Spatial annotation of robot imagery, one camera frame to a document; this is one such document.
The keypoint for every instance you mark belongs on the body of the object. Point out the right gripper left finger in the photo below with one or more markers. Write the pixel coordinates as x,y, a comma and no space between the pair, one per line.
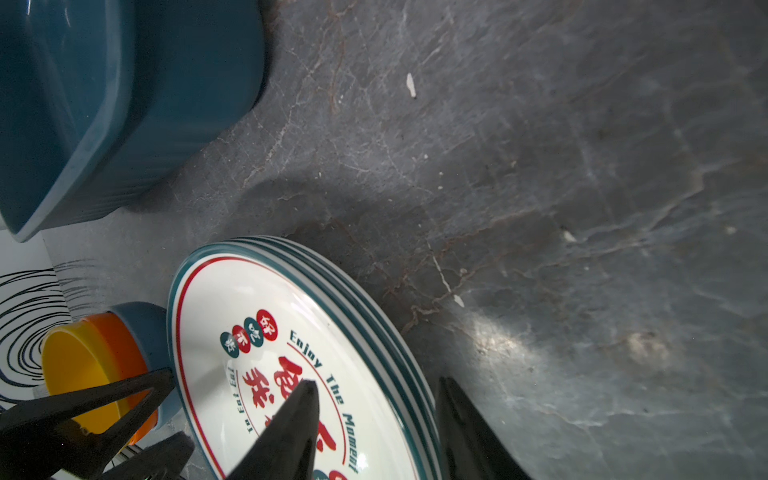
286,448

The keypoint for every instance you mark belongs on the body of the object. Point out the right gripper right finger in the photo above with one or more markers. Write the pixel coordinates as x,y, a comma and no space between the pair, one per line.
469,449

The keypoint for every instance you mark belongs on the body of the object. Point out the white plate green flower outline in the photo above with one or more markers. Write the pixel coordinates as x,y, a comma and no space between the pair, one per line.
372,334

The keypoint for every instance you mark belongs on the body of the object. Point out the plate with red characters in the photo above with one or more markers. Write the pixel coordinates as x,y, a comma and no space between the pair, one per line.
242,336

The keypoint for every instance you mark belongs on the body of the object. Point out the teal plastic bin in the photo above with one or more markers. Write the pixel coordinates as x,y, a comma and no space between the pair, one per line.
100,100

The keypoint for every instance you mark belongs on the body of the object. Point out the yellow bowl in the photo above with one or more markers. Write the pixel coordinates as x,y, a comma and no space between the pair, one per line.
83,354

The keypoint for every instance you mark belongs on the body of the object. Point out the orange bowl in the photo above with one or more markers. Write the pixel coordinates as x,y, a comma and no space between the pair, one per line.
119,358

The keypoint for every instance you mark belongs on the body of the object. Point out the blue bowl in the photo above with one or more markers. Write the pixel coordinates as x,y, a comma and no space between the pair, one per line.
147,324

